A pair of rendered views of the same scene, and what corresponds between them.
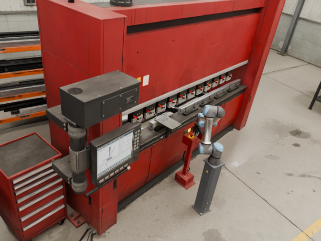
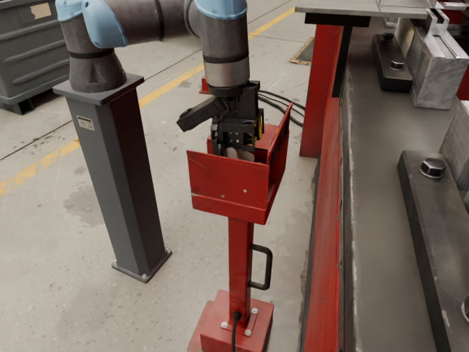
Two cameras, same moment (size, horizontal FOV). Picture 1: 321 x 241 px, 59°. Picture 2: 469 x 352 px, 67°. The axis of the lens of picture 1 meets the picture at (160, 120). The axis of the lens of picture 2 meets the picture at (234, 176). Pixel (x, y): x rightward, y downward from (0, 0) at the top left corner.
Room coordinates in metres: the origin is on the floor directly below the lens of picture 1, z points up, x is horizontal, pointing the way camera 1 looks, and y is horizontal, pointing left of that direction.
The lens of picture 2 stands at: (3.56, -0.70, 1.17)
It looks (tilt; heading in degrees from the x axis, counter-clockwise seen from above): 37 degrees down; 156
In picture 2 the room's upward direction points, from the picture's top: straight up
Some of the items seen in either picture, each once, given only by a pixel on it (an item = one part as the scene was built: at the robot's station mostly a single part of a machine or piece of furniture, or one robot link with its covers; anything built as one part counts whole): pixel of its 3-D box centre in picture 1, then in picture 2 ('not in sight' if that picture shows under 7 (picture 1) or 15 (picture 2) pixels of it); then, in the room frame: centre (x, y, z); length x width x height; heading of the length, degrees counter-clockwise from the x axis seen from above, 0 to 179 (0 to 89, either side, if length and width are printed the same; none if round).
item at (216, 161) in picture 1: (215, 158); (95, 64); (2.53, -0.66, 0.82); 0.15 x 0.15 x 0.10
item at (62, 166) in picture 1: (81, 162); not in sight; (1.77, 0.59, 1.18); 0.40 x 0.24 x 0.07; 143
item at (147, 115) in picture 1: (147, 109); not in sight; (2.79, 0.16, 1.18); 0.15 x 0.09 x 0.17; 143
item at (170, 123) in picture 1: (168, 122); (357, 3); (2.88, -0.10, 1.00); 0.26 x 0.18 x 0.01; 53
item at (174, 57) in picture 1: (199, 54); not in sight; (3.49, -0.37, 1.66); 3.00 x 0.08 x 0.80; 143
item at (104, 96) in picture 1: (101, 136); not in sight; (1.69, 0.41, 1.53); 0.51 x 0.25 x 0.85; 145
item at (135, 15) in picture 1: (209, 6); not in sight; (3.48, -0.38, 2.23); 3.00 x 0.10 x 0.14; 143
